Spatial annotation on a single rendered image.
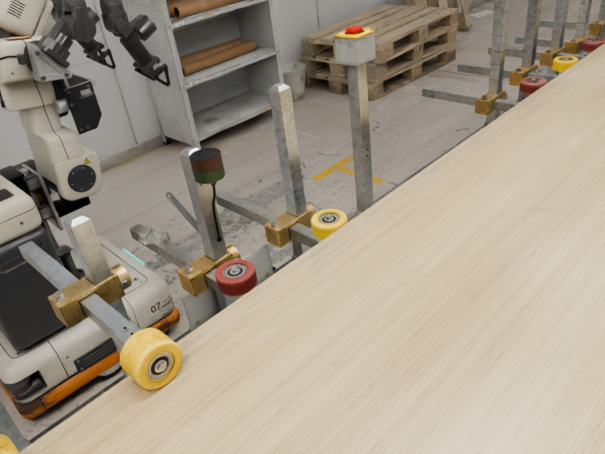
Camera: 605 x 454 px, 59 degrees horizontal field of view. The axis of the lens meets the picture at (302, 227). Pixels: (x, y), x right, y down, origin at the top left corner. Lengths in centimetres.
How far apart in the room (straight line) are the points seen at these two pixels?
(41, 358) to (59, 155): 71
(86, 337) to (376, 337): 142
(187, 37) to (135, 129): 77
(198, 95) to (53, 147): 239
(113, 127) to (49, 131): 194
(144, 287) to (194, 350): 128
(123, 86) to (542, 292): 339
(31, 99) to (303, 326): 138
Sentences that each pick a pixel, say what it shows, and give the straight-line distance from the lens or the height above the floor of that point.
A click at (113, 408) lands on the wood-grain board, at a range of 90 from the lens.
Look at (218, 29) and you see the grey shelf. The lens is 437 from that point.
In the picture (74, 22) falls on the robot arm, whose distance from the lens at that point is 186.
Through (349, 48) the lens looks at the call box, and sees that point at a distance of 134.
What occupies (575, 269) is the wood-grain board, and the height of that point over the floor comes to 90.
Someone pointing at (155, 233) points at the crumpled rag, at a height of 88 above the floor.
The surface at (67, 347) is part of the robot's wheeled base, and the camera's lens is 212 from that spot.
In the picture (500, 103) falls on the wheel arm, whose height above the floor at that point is 82.
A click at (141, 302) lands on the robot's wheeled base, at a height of 25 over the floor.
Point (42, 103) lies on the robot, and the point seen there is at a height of 101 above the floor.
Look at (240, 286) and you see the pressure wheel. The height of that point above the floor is 90.
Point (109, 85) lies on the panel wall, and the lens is 394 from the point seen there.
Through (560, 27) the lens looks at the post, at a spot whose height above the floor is 94.
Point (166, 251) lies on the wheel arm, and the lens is 127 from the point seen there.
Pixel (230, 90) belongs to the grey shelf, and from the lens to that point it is 449.
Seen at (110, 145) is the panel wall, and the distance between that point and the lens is 401.
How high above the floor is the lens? 153
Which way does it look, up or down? 33 degrees down
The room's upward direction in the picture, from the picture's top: 8 degrees counter-clockwise
